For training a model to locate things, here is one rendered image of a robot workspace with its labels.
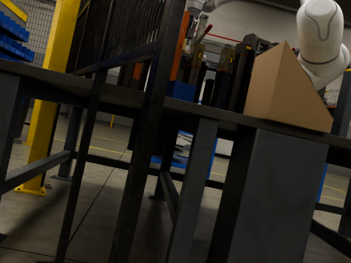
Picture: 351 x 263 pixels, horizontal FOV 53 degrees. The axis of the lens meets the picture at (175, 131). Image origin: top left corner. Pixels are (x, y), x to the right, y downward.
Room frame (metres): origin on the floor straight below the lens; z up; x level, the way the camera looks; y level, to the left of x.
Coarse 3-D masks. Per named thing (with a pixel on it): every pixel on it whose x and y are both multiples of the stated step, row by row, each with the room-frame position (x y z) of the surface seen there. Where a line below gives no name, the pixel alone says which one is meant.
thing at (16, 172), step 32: (0, 96) 1.32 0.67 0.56; (32, 96) 1.51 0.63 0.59; (64, 96) 2.08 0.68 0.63; (0, 128) 1.32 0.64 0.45; (160, 128) 2.54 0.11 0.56; (192, 128) 1.53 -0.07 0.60; (0, 160) 1.32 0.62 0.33; (64, 160) 2.55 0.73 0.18; (96, 160) 2.80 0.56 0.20; (192, 160) 1.39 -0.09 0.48; (0, 192) 1.37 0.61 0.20; (160, 192) 2.84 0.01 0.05; (192, 192) 1.39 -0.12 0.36; (192, 224) 1.40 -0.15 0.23; (320, 224) 2.02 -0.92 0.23
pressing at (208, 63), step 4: (184, 56) 2.04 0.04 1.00; (188, 56) 2.02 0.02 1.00; (204, 60) 2.00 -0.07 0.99; (208, 60) 2.01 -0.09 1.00; (208, 64) 2.11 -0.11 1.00; (212, 64) 2.09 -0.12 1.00; (216, 64) 2.03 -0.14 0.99; (208, 68) 2.24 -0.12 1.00; (212, 68) 2.22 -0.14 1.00; (216, 68) 2.19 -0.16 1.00; (324, 100) 2.47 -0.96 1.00
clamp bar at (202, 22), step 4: (200, 16) 1.93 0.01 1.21; (204, 16) 1.89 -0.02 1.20; (208, 16) 1.91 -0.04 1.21; (200, 20) 1.91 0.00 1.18; (204, 20) 1.90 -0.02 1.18; (200, 24) 1.90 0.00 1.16; (204, 24) 1.91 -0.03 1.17; (200, 28) 1.91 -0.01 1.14; (204, 28) 1.91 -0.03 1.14; (196, 32) 1.92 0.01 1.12; (200, 32) 1.91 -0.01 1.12; (196, 36) 1.91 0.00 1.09; (200, 36) 1.92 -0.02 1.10; (196, 40) 1.91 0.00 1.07
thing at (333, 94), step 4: (332, 92) 2.33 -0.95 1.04; (336, 92) 2.30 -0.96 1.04; (328, 96) 2.36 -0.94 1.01; (332, 96) 2.33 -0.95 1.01; (336, 96) 2.30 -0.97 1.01; (328, 100) 2.35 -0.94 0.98; (332, 100) 2.32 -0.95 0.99; (336, 100) 2.29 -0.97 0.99; (328, 104) 2.34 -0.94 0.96; (332, 104) 2.31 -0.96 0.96; (328, 108) 2.35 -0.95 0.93; (332, 108) 2.31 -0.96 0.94; (332, 112) 2.31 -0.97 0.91; (332, 116) 2.30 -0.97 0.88
